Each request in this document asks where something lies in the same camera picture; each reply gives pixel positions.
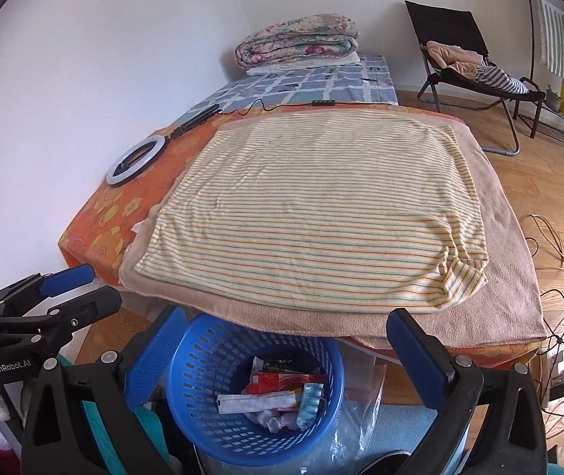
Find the white ring light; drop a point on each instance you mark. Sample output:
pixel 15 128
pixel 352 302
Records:
pixel 140 157

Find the green white package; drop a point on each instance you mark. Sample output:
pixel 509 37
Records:
pixel 287 365

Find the striped yellow towel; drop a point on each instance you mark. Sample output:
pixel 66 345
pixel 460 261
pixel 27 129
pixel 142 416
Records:
pixel 352 210

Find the blue plastic trash basket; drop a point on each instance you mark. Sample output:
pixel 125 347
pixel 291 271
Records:
pixel 216 358

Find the black folding chair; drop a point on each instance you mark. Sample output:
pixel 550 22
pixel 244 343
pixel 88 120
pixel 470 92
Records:
pixel 458 27

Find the light blue cream tube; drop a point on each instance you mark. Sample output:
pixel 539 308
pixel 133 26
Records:
pixel 309 405

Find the white tissue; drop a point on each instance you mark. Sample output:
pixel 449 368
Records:
pixel 275 421

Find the blue checked bedsheet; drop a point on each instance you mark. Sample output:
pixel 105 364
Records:
pixel 367 81

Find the red medicine box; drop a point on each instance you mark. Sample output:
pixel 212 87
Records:
pixel 263 382

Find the clothes on chair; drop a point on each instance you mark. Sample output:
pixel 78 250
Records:
pixel 474 67

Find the striped hanging cloth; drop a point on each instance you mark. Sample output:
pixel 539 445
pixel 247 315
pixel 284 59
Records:
pixel 551 20

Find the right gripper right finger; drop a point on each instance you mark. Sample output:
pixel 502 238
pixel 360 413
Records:
pixel 512 436

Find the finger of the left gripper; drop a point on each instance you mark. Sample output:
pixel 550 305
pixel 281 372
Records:
pixel 74 311
pixel 54 281

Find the folded floral quilt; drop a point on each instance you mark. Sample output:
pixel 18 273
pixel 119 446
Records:
pixel 331 36

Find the white pillow under quilt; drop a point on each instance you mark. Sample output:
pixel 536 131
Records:
pixel 309 63

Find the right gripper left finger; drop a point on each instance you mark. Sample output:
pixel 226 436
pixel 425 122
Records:
pixel 77 411

